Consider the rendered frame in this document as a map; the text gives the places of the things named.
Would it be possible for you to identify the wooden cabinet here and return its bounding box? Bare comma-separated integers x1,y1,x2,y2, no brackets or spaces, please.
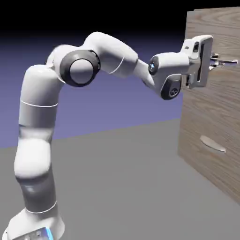
177,7,240,204

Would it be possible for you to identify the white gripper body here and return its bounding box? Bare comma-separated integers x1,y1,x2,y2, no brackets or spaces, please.
195,35,214,88

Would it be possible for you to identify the wooden drawer front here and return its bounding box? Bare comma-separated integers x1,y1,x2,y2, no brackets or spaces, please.
182,7,240,106
177,89,240,204

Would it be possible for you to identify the curved silver drawer handle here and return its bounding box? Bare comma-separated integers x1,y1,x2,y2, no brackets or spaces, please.
210,59,239,67
199,135,227,154

